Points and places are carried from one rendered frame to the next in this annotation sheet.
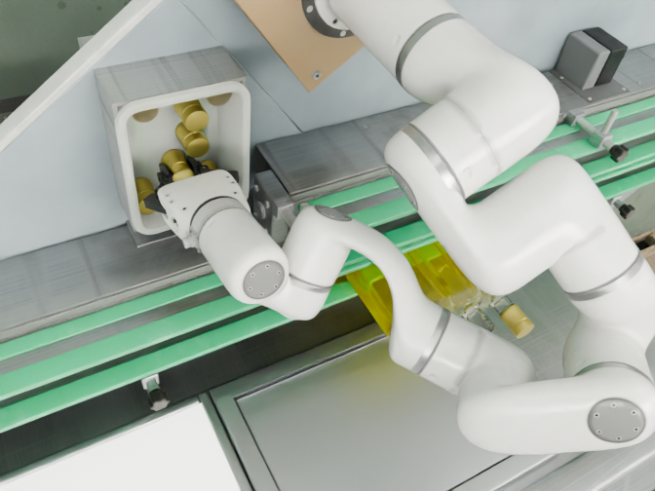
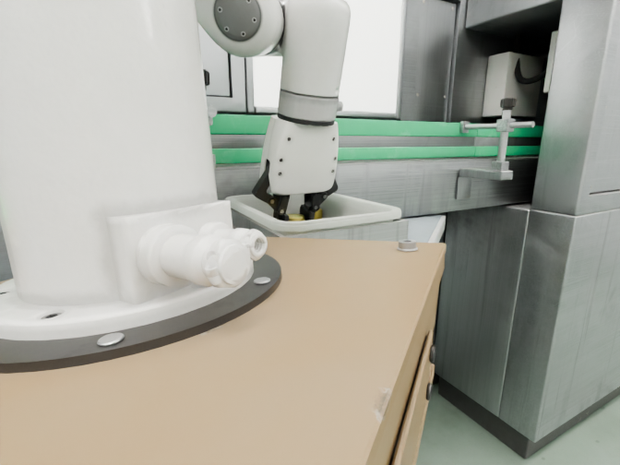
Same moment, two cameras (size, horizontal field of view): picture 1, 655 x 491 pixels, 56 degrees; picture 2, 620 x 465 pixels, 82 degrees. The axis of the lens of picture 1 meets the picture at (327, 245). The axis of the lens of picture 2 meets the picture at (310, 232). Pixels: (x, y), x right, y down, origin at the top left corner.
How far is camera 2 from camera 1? 0.70 m
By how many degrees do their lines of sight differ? 55
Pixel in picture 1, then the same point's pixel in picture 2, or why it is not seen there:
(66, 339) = (355, 146)
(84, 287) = (342, 178)
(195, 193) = (317, 157)
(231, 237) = (339, 47)
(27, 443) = not seen: hidden behind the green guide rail
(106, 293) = not seen: hidden behind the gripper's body
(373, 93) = not seen: outside the picture
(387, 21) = (196, 41)
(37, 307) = (369, 172)
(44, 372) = (371, 125)
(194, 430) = (265, 88)
